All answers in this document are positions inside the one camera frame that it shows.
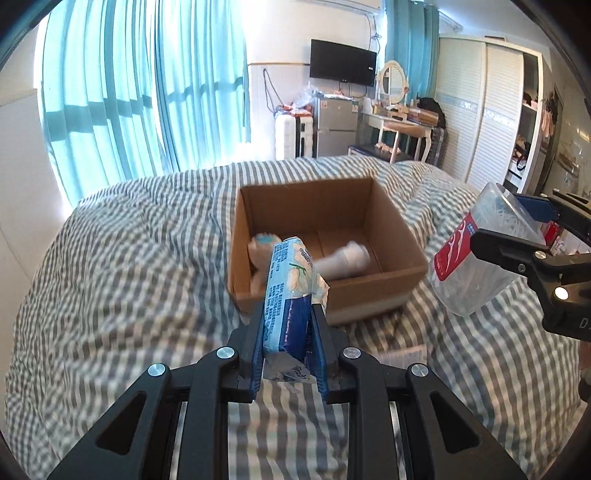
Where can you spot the beige wooden chair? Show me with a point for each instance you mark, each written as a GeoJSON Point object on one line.
{"type": "Point", "coordinates": [392, 127]}

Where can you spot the white slatted wardrobe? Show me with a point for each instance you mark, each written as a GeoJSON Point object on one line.
{"type": "Point", "coordinates": [480, 115]}

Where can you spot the black backpack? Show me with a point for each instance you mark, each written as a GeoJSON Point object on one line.
{"type": "Point", "coordinates": [431, 110]}

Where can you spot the hanging clothes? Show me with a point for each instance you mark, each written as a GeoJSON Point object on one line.
{"type": "Point", "coordinates": [549, 115]}

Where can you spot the white oval vanity mirror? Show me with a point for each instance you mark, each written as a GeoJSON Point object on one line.
{"type": "Point", "coordinates": [392, 83]}

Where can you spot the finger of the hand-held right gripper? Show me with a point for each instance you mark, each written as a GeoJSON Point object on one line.
{"type": "Point", "coordinates": [503, 249]}
{"type": "Point", "coordinates": [538, 208]}

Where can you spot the clear cotton swab container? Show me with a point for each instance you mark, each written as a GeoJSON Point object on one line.
{"type": "Point", "coordinates": [461, 286]}

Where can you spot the brown cardboard box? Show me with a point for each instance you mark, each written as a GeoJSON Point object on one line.
{"type": "Point", "coordinates": [314, 203]}

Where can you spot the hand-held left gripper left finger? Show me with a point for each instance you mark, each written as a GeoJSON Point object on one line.
{"type": "Point", "coordinates": [256, 350]}

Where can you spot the clear flat packet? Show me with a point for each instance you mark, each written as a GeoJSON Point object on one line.
{"type": "Point", "coordinates": [406, 356]}

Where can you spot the silver small fridge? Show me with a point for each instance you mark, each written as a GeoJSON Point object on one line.
{"type": "Point", "coordinates": [334, 127]}

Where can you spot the white suitcase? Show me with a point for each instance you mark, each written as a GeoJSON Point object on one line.
{"type": "Point", "coordinates": [288, 138]}

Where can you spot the dark bench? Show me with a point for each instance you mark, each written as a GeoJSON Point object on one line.
{"type": "Point", "coordinates": [369, 150]}

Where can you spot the white dressing table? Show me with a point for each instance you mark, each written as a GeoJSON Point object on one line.
{"type": "Point", "coordinates": [415, 131]}

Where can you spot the clear plastic bag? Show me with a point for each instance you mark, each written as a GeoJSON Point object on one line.
{"type": "Point", "coordinates": [305, 97]}

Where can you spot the white cylindrical bottle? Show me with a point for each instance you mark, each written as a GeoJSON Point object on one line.
{"type": "Point", "coordinates": [346, 261]}

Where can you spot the narrow teal curtain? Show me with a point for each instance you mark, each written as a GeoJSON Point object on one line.
{"type": "Point", "coordinates": [411, 46]}

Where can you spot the black wall television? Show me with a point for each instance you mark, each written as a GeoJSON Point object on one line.
{"type": "Point", "coordinates": [341, 62]}

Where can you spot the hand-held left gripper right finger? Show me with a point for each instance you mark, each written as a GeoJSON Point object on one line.
{"type": "Point", "coordinates": [319, 355]}

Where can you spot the grey checkered blanket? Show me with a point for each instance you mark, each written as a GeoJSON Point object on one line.
{"type": "Point", "coordinates": [138, 277]}

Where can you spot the dark grey suitcase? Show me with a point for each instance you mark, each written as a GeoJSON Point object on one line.
{"type": "Point", "coordinates": [441, 145]}

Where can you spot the wide teal curtain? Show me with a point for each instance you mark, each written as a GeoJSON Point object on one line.
{"type": "Point", "coordinates": [101, 92]}

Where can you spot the beige jar with blue lid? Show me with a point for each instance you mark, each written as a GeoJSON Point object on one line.
{"type": "Point", "coordinates": [262, 251]}

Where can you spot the blue tissue pack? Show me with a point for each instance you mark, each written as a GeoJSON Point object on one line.
{"type": "Point", "coordinates": [286, 300]}

